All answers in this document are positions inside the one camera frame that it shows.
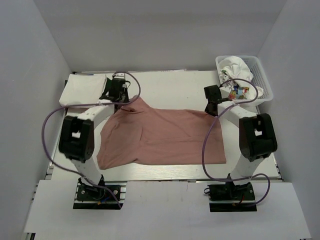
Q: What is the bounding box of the white printed t shirt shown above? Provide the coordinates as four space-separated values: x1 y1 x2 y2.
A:
216 55 264 101

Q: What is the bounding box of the pink t shirt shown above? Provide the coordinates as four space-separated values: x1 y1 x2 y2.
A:
97 98 227 170

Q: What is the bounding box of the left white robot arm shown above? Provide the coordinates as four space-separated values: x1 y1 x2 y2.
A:
58 73 129 200

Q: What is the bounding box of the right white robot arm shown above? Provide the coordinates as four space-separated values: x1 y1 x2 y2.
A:
201 85 278 200

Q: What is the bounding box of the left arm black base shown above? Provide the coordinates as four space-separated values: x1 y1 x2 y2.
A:
73 182 126 210

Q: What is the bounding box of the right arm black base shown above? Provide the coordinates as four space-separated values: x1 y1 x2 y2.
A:
203 182 257 213

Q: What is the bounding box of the folded green t shirt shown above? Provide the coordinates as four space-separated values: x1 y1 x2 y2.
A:
101 77 112 97

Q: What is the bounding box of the folded white t shirt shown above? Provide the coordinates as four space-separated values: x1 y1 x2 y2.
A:
59 74 107 107

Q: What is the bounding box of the white plastic basket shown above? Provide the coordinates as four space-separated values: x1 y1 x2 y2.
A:
215 55 273 107

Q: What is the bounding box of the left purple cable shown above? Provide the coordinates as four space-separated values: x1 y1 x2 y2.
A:
41 71 143 208

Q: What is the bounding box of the purple cable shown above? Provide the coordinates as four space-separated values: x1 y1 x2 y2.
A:
201 78 271 208
41 71 143 208

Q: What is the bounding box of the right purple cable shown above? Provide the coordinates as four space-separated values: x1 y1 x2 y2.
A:
201 78 271 208

